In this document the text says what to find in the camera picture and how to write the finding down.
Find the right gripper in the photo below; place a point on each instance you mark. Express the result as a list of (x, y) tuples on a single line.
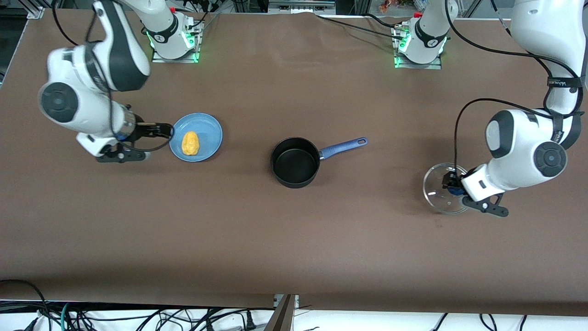
[(143, 131)]

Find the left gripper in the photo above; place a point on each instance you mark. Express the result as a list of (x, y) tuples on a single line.
[(449, 179)]

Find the glass lid with blue knob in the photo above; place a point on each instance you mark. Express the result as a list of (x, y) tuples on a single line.
[(436, 193)]

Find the yellow potato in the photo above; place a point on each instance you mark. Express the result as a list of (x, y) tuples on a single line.
[(189, 143)]

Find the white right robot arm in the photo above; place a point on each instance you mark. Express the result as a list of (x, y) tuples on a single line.
[(78, 101)]

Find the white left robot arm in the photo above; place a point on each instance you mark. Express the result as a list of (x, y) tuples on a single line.
[(528, 147)]

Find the blue round plate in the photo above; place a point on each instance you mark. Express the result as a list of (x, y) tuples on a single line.
[(206, 131)]

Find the brown paper table cover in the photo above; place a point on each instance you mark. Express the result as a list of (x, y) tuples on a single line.
[(294, 239)]

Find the grey metal device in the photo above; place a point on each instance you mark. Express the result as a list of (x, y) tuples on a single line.
[(301, 6)]

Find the black power plug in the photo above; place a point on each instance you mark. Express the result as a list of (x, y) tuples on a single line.
[(250, 321)]

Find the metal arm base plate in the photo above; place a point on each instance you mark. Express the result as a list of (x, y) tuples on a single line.
[(399, 62), (195, 43)]

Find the aluminium corner bracket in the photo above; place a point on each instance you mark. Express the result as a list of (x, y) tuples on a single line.
[(37, 13)]

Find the aluminium profile post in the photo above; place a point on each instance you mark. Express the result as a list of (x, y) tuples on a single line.
[(284, 315)]

